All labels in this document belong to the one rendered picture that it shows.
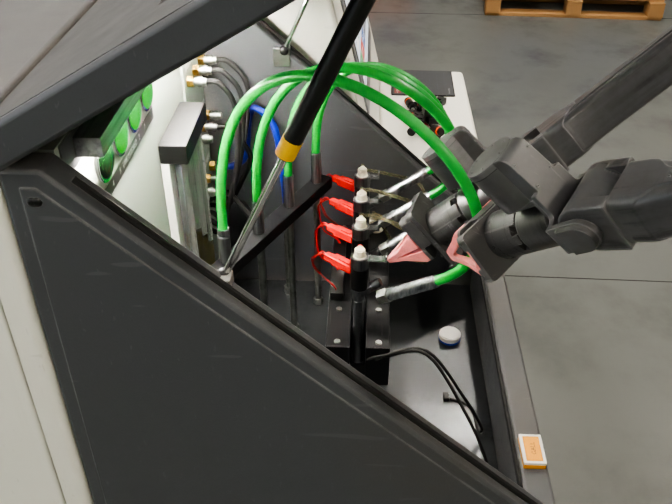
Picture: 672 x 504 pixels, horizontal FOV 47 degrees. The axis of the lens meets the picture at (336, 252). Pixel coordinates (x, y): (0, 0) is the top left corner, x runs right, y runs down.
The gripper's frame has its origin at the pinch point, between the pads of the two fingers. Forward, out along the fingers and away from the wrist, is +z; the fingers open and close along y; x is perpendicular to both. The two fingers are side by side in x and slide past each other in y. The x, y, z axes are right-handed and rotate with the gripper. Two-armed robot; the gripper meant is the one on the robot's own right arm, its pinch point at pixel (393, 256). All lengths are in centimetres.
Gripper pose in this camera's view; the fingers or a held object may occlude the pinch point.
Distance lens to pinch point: 113.8
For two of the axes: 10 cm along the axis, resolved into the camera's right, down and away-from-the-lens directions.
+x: -3.0, 5.6, -7.7
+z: -6.7, 4.5, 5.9
